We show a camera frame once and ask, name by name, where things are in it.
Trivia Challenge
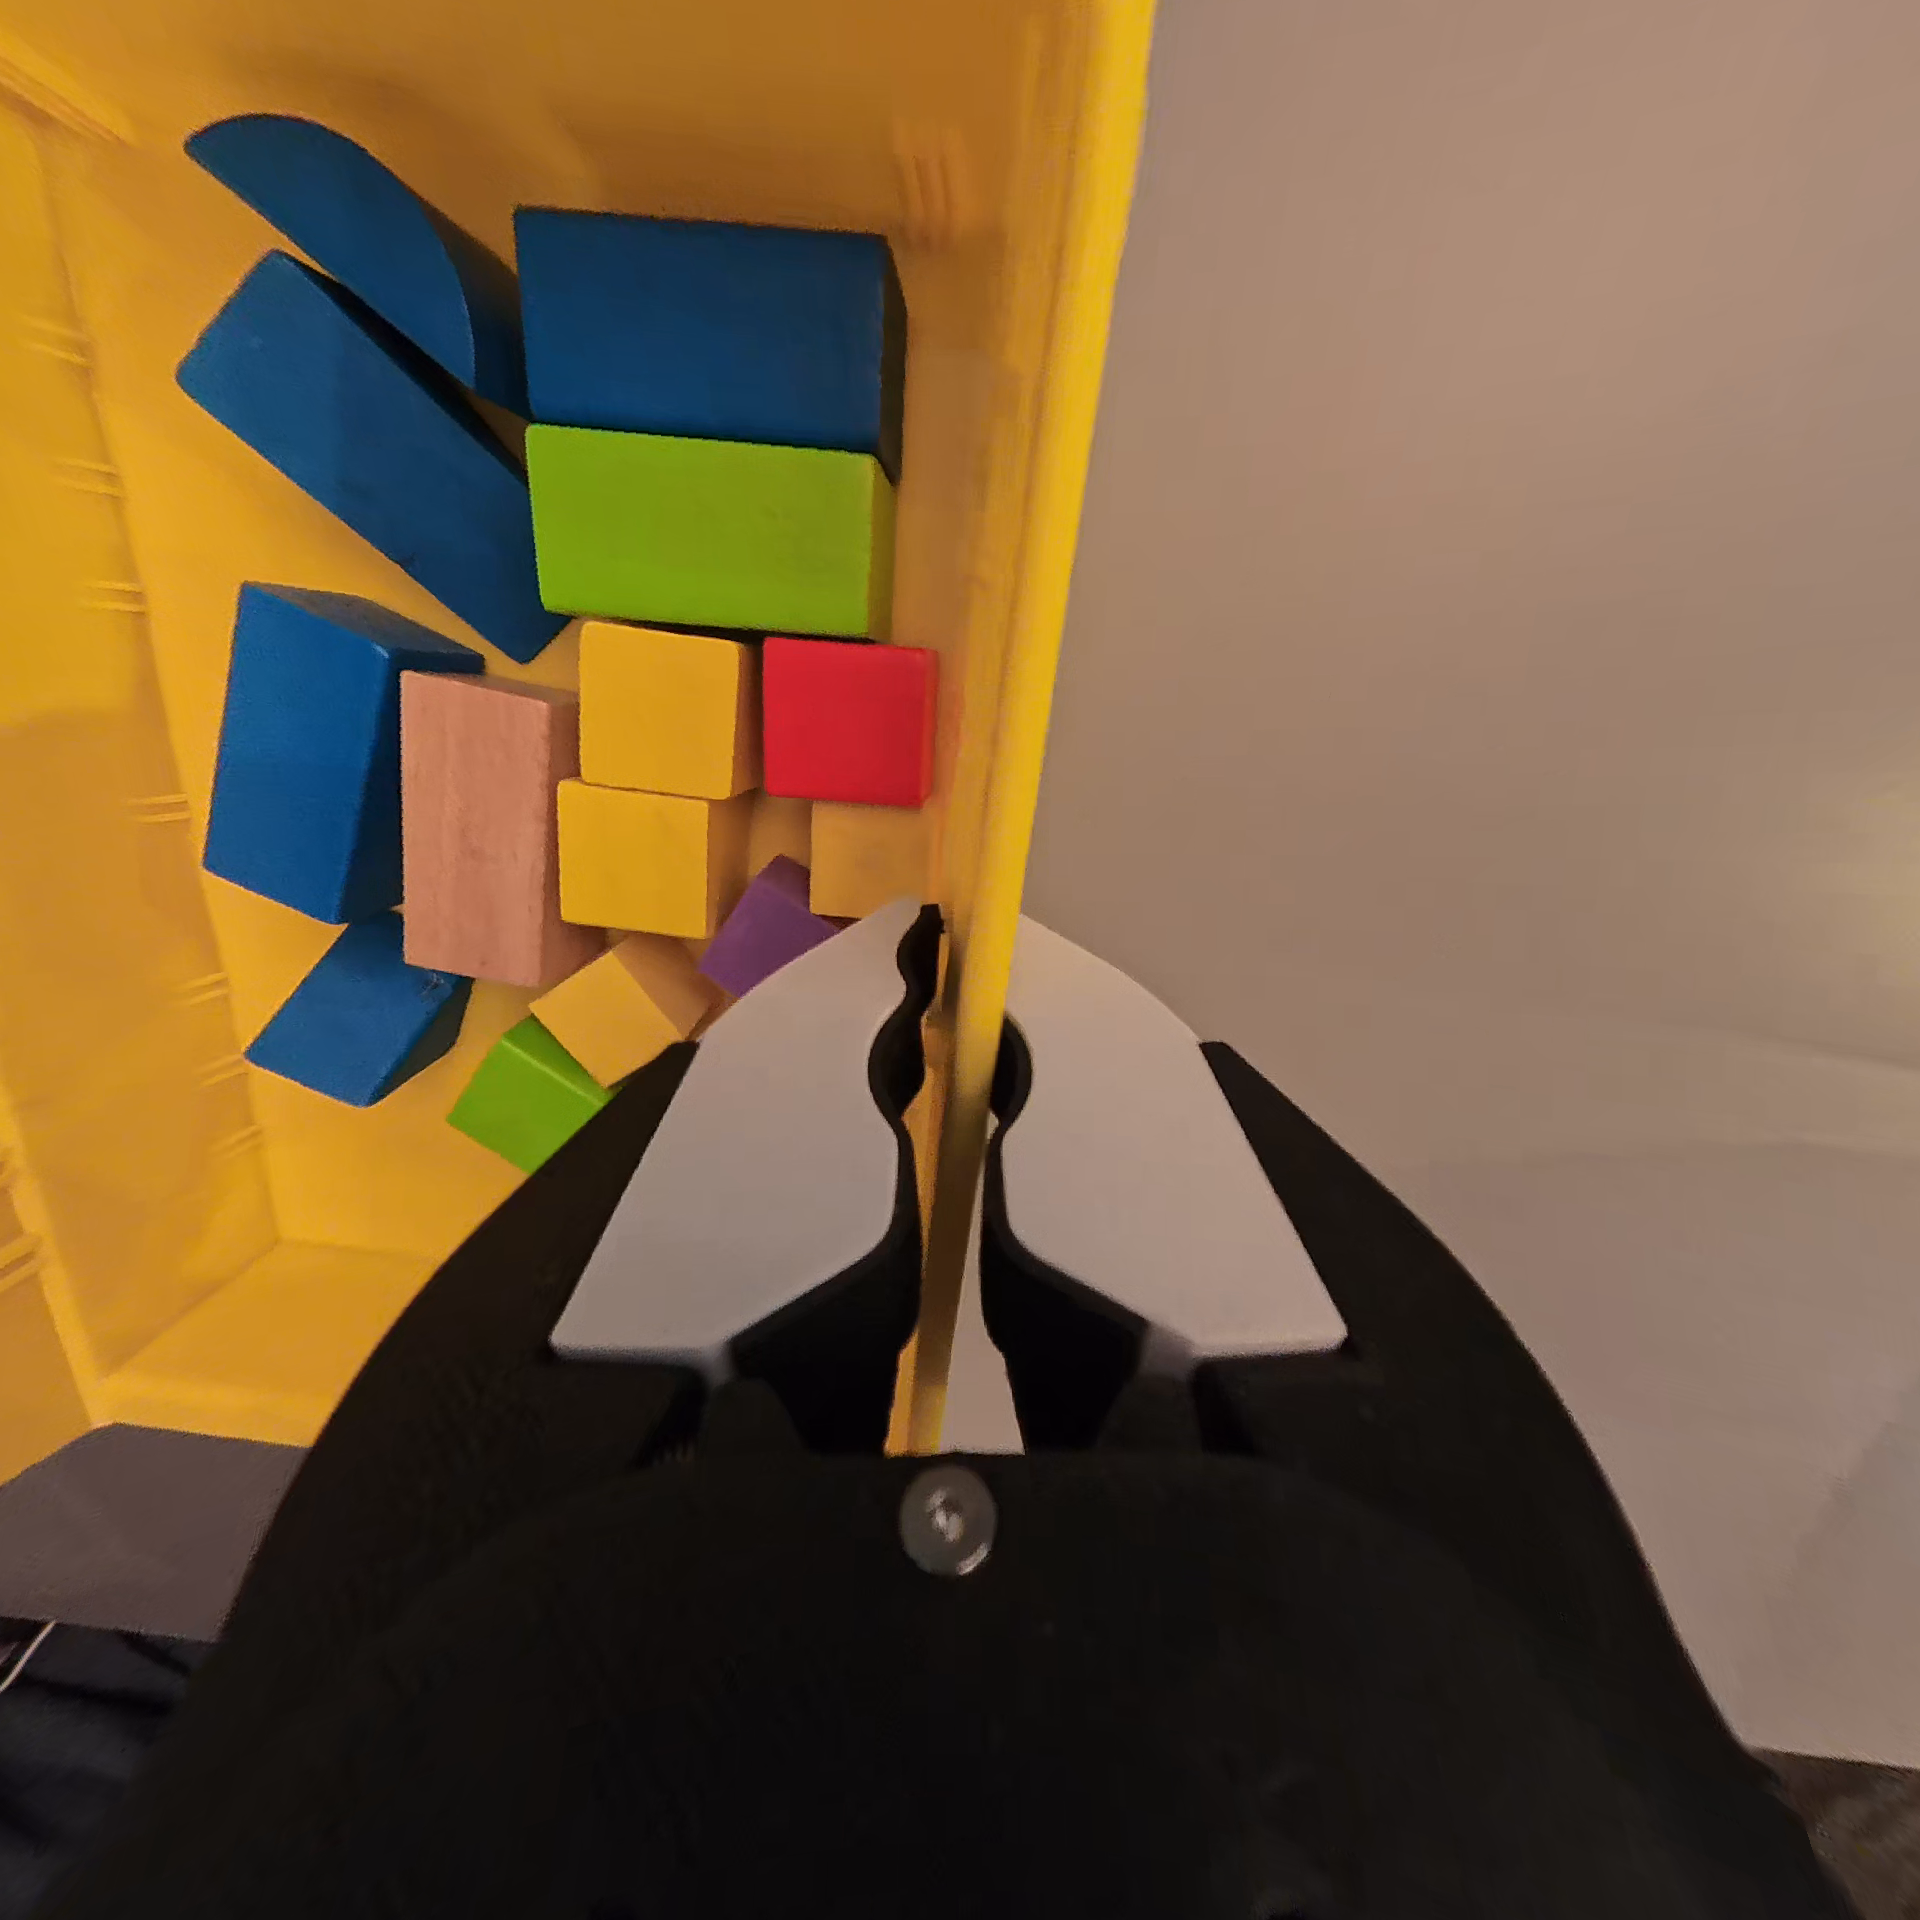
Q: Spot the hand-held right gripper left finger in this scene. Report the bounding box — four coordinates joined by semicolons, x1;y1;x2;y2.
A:
549;901;947;1454

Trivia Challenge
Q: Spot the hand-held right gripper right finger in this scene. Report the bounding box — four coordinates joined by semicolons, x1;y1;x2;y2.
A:
981;913;1348;1454

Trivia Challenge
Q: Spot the orange wooden cube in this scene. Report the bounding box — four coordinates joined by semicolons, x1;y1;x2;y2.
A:
529;936;723;1084
578;621;761;800
554;775;749;944
808;800;936;921

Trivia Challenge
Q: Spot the green wooden block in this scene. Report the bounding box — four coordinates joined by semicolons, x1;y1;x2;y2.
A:
448;1018;614;1174
524;423;896;645

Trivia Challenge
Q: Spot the purple wooden cube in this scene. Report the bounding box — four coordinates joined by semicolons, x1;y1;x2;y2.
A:
697;853;846;1000

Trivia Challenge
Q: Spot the small blue triangle block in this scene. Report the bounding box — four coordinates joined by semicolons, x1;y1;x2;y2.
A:
247;913;476;1108

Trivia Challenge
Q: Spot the beige long wooden block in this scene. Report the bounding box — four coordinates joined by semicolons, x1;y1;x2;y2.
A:
397;666;603;991

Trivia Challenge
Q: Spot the red wooden cube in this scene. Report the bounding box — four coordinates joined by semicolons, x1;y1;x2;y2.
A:
761;632;944;809

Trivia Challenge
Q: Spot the blue rectangular wooden block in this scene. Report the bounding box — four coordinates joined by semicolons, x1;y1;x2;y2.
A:
203;586;485;926
512;207;906;481
178;249;567;666

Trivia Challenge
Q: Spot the yellow plastic bin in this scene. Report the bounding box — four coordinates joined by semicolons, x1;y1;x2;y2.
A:
0;0;1159;1479

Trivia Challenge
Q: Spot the blue half-round wooden block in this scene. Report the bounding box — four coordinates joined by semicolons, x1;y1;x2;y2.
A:
181;111;522;416

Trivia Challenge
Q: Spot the person in dark shirt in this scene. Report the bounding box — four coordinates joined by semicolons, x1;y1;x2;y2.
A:
0;1626;209;1920

